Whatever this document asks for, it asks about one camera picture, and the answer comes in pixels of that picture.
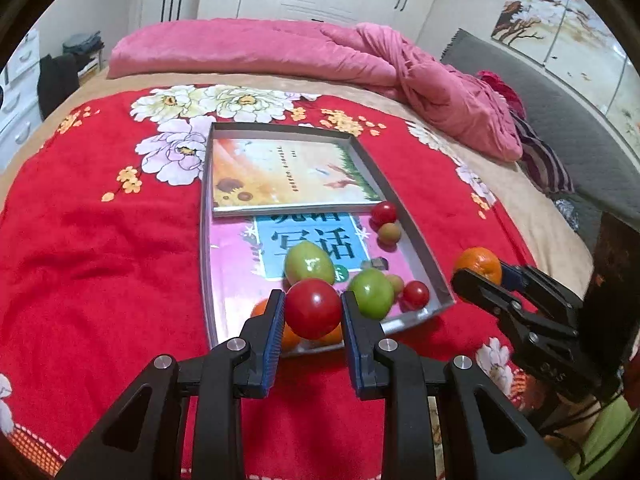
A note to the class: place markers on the white drawer chest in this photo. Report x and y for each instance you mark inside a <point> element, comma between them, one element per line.
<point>17,125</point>

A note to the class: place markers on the red cherry tomato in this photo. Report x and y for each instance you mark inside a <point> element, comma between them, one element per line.
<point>384,212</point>
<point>312,308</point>
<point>416,295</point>

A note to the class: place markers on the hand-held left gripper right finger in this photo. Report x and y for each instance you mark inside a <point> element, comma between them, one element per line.
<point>351,345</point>

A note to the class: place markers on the grey patterned cloth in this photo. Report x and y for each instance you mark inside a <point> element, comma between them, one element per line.
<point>567,212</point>

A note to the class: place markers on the striped cloth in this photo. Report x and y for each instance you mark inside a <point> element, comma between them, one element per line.
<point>545,160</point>

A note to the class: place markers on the dark red cloth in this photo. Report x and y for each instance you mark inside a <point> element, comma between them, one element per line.
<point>502,90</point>

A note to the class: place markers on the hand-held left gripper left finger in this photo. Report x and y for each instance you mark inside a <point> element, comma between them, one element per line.
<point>276,340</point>

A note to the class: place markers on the red floral blanket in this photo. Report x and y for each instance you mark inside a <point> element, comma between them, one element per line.
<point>100,260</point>

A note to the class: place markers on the pink cover book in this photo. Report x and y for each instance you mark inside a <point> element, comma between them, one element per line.
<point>235,270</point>

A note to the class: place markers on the green jujube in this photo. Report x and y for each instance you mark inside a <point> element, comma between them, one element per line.
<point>371,292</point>
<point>307,260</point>

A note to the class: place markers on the dark clothes pile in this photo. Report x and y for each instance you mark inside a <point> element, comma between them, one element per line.
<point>82,45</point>

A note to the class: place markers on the small white drawer box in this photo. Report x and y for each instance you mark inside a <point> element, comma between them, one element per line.
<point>25,55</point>

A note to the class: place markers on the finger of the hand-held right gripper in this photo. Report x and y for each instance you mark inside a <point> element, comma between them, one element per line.
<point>485,292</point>
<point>510,273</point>

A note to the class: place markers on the orange mandarin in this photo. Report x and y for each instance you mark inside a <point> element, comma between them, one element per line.
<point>290,338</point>
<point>477,260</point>
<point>330,336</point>

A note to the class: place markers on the shallow cardboard box tray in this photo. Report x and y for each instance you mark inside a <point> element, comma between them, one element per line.
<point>415,321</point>

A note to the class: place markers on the sunflower cover book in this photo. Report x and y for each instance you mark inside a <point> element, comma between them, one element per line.
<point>280,170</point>

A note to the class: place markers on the light green cloth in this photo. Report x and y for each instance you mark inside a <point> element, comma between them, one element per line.
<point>612,435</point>

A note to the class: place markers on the black garment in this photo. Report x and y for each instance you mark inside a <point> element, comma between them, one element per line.
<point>57,82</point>

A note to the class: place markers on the floral wall painting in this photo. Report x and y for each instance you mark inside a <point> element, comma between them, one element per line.
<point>535,10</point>

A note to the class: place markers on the brown longan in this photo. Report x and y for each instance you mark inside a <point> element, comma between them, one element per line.
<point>389,233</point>
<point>398,284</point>

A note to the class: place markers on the pink duvet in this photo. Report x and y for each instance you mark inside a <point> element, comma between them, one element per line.
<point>250,50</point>

